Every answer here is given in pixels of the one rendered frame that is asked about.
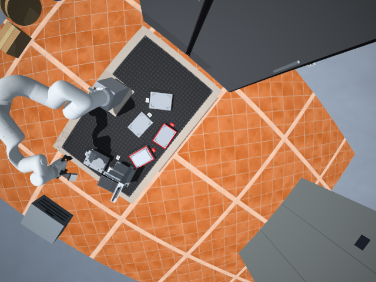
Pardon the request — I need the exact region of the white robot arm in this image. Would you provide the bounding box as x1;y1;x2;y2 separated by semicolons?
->
0;75;110;186

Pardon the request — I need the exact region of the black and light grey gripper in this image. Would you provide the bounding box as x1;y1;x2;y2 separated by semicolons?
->
51;155;73;179

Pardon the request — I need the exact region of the black microplate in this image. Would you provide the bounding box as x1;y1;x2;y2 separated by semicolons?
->
97;174;119;193

